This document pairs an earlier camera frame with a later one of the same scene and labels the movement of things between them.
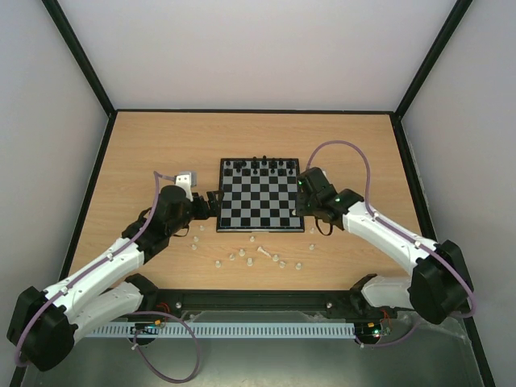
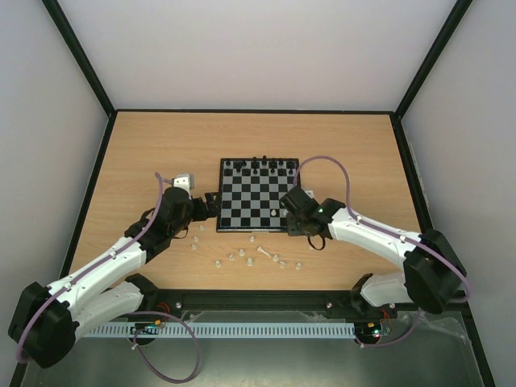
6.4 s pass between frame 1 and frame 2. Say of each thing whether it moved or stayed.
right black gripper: moved
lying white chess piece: stayed
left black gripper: stayed
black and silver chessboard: stayed
